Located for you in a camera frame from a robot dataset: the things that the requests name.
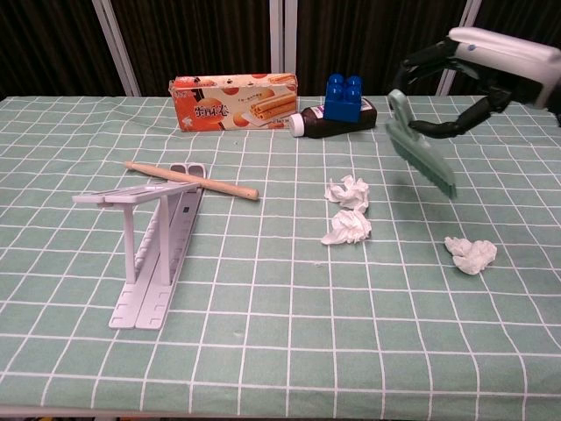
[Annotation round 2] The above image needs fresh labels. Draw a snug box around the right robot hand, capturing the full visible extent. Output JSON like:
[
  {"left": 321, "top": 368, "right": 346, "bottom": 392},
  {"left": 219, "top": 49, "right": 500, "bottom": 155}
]
[{"left": 389, "top": 25, "right": 561, "bottom": 139}]

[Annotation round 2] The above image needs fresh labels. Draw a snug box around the small green hand broom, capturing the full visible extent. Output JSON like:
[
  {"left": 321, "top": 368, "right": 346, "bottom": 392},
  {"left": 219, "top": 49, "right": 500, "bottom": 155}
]
[{"left": 385, "top": 89, "right": 458, "bottom": 199}]

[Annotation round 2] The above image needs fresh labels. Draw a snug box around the white tissue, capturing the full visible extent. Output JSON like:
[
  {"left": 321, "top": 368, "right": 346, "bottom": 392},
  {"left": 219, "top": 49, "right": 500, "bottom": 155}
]
[
  {"left": 320, "top": 209, "right": 373, "bottom": 246},
  {"left": 444, "top": 235, "right": 499, "bottom": 276},
  {"left": 323, "top": 175, "right": 371, "bottom": 211}
]

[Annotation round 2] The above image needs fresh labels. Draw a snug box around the white plastic rack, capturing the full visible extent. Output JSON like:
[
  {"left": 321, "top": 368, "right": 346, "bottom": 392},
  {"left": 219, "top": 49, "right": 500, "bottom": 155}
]
[{"left": 72, "top": 162, "right": 207, "bottom": 331}]

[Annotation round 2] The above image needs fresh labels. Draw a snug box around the blue toy building block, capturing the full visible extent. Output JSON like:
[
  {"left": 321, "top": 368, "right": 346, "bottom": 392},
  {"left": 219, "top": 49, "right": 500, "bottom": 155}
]
[{"left": 323, "top": 73, "right": 366, "bottom": 123}]

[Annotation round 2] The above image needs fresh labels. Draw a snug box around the brown bottle with white cap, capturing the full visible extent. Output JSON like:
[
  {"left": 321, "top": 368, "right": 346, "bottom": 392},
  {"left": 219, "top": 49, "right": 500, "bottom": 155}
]
[{"left": 288, "top": 98, "right": 379, "bottom": 140}]

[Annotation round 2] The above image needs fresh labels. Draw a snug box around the orange egg roll snack box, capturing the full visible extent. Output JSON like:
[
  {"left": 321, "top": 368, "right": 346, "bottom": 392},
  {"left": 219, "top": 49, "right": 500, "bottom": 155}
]
[{"left": 169, "top": 73, "right": 299, "bottom": 132}]

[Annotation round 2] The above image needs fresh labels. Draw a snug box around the dark pleated curtain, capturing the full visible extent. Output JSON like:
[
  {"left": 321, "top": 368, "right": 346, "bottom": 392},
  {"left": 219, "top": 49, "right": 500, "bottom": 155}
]
[{"left": 0, "top": 0, "right": 561, "bottom": 101}]

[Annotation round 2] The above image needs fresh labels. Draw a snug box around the wooden stick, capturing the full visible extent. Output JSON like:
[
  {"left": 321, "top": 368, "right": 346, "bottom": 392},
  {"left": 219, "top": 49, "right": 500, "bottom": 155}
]
[{"left": 124, "top": 161, "right": 260, "bottom": 202}]

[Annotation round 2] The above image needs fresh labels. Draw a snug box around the green checked tablecloth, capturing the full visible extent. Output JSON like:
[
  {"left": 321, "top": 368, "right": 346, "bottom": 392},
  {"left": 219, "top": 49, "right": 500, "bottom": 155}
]
[{"left": 0, "top": 94, "right": 561, "bottom": 417}]

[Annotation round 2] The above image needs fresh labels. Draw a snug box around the white slanted frame post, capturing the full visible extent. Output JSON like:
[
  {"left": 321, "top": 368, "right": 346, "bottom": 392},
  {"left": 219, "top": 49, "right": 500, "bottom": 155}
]
[
  {"left": 91, "top": 0, "right": 142, "bottom": 97},
  {"left": 435, "top": 0, "right": 483, "bottom": 96}
]

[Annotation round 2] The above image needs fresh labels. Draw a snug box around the white upright frame post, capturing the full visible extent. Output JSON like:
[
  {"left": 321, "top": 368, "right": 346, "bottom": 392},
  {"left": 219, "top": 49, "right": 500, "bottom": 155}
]
[
  {"left": 268, "top": 0, "right": 284, "bottom": 75},
  {"left": 284, "top": 0, "right": 300, "bottom": 96}
]

